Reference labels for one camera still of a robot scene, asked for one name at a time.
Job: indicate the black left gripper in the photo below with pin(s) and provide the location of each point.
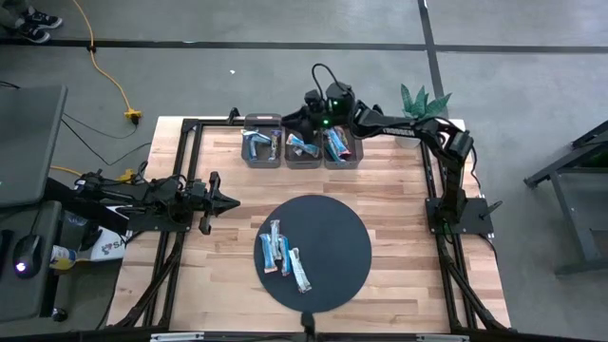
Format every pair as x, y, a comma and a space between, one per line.
212, 223

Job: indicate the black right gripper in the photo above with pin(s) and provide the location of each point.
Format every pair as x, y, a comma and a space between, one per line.
320, 121

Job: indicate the dark blue snack bag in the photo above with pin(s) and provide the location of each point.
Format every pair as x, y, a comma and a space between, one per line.
304, 147

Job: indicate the blue red-ended granola bar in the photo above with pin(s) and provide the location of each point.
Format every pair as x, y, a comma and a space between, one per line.
336, 147
284, 256

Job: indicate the silver green granola bar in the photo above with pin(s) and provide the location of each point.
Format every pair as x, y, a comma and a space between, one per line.
256, 136
254, 151

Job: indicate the blue silver granola bar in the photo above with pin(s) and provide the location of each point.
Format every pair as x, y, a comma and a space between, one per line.
275, 233

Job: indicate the white yellow-panel granola bar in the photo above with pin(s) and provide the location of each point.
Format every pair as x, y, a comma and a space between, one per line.
300, 271

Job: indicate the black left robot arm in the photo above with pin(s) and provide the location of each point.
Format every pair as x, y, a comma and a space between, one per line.
119, 192

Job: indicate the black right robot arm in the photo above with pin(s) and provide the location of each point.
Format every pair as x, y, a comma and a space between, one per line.
394, 129

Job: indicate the grey plastic bin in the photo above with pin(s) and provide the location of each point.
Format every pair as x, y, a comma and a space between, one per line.
356, 161
304, 164
244, 164

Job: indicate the black clamp lever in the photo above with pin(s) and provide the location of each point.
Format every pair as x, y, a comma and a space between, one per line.
491, 209
233, 115

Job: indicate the white round plant pot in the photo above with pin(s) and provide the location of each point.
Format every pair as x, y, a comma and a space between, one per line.
408, 141

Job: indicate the round dark woven mat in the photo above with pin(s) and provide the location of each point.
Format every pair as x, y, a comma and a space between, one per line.
332, 228

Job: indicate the green snake plant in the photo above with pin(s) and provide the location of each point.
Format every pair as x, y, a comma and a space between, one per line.
418, 104

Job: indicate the white printed bag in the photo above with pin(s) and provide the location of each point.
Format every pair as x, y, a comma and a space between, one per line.
111, 247

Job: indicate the yellow blue drink can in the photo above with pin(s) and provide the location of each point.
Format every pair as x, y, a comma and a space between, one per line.
62, 257

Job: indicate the grey side table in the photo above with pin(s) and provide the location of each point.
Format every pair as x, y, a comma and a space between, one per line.
45, 294

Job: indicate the black computer mouse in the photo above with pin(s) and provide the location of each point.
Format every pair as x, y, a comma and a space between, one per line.
27, 252

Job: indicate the dark grey flat panel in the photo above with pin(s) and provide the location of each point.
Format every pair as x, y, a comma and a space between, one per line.
28, 142

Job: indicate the person's shoe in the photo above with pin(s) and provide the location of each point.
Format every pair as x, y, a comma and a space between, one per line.
43, 20
33, 33

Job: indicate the person's leg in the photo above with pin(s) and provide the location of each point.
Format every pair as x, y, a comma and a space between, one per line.
9, 12

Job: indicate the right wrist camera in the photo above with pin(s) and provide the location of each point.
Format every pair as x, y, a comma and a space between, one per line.
312, 100

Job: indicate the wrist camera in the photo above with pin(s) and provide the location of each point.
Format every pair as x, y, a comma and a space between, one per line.
312, 100
198, 190

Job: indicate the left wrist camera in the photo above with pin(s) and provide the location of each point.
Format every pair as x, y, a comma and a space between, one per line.
198, 190

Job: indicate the black rig frame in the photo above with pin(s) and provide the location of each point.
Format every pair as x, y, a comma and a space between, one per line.
195, 152

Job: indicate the black metal cart frame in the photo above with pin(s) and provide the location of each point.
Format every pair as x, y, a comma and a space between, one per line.
571, 218

